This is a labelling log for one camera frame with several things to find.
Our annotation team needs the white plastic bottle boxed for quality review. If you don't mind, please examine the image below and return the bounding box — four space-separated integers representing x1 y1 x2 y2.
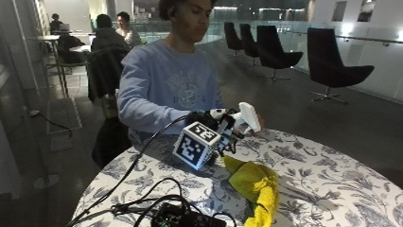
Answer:
237 101 263 133

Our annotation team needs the white marker cube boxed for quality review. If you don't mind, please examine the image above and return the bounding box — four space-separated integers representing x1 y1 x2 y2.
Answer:
172 121 224 171

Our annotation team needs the yellow cloth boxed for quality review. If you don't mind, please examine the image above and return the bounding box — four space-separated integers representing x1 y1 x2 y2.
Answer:
222 154 281 227

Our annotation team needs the the person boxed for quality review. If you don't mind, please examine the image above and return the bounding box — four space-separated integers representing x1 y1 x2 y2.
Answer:
116 0 228 149

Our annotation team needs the black lounge chair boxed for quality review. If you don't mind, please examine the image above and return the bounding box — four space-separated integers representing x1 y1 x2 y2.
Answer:
255 25 305 83
224 21 246 59
306 26 376 105
240 23 262 68

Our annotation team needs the floral tablecloth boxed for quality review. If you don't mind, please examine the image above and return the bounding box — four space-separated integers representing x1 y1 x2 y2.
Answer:
69 127 403 227

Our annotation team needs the black electronic box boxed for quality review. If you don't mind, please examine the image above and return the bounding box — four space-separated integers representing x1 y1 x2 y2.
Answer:
150 202 228 227

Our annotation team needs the black jacket on chair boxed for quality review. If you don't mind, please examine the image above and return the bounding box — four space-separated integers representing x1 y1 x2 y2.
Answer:
85 46 130 102

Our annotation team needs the grey floor mat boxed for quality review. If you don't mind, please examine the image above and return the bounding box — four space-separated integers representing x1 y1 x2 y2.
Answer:
44 96 84 136

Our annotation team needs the round metal stand base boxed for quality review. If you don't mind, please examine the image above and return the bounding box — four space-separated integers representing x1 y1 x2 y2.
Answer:
33 172 61 191

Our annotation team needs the round white table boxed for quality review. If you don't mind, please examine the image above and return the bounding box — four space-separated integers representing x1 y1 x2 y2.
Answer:
27 34 63 64

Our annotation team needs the long black glove cable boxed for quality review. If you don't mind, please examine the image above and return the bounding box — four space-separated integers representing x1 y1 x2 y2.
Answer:
64 114 192 227

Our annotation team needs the looped black cable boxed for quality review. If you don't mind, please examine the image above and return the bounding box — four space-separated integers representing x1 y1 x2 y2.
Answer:
109 177 238 227

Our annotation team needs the metal wall handrail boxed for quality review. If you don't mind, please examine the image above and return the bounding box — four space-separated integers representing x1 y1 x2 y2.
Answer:
281 28 403 47

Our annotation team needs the black floor cable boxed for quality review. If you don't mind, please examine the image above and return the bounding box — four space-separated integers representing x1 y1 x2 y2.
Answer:
28 109 75 139

